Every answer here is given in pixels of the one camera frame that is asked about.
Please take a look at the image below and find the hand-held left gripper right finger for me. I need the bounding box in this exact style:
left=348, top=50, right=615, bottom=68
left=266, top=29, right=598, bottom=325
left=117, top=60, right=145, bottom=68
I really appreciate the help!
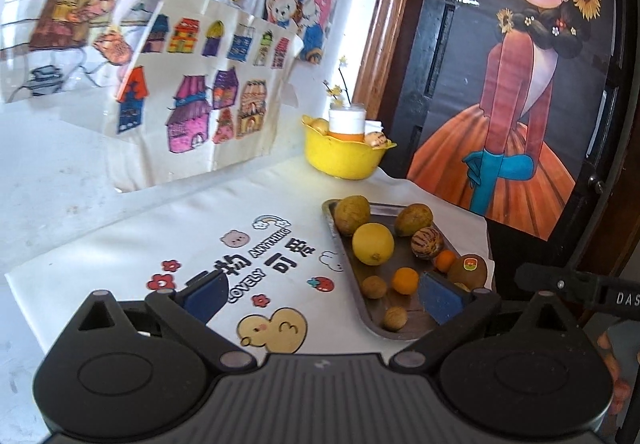
left=390, top=271, right=581, bottom=371

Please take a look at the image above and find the yellow bowl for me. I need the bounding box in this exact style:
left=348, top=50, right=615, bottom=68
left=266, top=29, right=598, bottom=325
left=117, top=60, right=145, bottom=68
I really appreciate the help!
left=301, top=115, right=398, bottom=181

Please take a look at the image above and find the wooden door frame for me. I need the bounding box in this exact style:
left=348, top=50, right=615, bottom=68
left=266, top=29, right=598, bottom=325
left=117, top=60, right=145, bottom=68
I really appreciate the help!
left=352, top=0, right=426, bottom=119

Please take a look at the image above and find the mottled yellow-brown lemon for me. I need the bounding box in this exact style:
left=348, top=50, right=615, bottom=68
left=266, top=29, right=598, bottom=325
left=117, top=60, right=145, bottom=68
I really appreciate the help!
left=394, top=203, right=434, bottom=237
left=334, top=195, right=372, bottom=237

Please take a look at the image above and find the black door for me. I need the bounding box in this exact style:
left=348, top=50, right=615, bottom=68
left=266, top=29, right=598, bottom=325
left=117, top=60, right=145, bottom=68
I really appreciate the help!
left=375, top=0, right=640, bottom=275

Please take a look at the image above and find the small walnut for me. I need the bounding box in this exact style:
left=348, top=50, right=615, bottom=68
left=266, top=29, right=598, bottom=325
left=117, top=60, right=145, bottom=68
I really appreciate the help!
left=383, top=306, right=409, bottom=331

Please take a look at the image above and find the brown kiwi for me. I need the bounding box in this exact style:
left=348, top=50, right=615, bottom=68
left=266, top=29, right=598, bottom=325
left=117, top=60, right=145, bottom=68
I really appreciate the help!
left=446, top=254, right=488, bottom=289

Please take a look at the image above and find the coloured drawing of houses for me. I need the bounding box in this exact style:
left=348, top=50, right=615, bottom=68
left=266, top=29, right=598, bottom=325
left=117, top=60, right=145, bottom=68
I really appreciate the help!
left=107, top=0, right=304, bottom=189

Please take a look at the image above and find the white jar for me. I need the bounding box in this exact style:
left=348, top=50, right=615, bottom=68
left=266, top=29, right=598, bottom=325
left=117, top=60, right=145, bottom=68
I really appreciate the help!
left=328, top=104, right=367, bottom=135

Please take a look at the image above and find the small orange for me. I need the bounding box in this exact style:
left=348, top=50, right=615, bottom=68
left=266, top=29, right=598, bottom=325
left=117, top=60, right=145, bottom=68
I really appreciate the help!
left=391, top=267, right=420, bottom=295
left=434, top=249, right=458, bottom=273

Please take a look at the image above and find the white printed tablecloth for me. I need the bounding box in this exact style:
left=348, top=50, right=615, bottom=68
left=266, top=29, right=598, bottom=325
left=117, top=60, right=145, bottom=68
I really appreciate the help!
left=5, top=156, right=493, bottom=357

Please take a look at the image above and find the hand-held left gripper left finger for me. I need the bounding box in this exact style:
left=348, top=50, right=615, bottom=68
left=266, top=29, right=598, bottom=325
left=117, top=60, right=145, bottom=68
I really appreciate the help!
left=67, top=271, right=256, bottom=371

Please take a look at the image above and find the bright yellow lemon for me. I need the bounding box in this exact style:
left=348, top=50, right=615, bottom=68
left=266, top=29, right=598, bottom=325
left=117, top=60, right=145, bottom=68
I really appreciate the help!
left=351, top=222, right=396, bottom=267

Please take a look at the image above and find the person's right hand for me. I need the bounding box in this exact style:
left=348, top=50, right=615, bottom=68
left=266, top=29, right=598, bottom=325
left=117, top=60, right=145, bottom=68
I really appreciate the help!
left=597, top=326, right=633, bottom=421

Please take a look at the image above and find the wall poster with orange dress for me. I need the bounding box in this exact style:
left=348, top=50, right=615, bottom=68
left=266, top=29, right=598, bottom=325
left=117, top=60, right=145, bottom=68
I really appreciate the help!
left=406, top=0, right=617, bottom=241

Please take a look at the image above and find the metal tray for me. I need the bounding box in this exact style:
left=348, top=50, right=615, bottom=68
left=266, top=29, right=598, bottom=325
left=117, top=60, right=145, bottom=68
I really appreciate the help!
left=321, top=198, right=488, bottom=342

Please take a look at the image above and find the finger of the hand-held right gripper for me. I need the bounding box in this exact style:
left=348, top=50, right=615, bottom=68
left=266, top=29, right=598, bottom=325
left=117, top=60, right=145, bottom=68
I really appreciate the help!
left=515, top=263, right=601, bottom=309

